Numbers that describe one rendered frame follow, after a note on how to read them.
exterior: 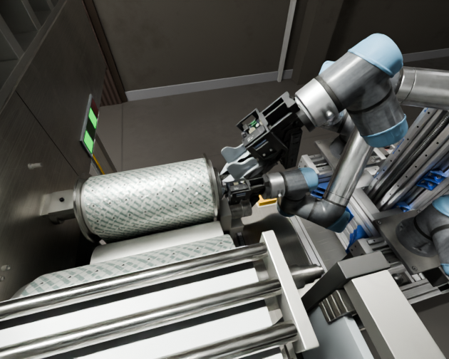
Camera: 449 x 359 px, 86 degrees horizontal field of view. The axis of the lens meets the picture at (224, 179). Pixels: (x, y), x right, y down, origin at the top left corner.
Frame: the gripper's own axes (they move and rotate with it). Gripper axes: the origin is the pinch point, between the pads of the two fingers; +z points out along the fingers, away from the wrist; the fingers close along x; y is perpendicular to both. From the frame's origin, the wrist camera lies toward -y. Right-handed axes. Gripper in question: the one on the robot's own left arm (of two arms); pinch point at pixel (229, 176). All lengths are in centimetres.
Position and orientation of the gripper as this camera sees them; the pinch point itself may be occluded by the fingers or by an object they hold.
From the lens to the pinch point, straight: 52.7
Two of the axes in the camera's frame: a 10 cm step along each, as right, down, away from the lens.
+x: 2.3, 7.6, -6.1
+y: -6.2, -3.7, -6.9
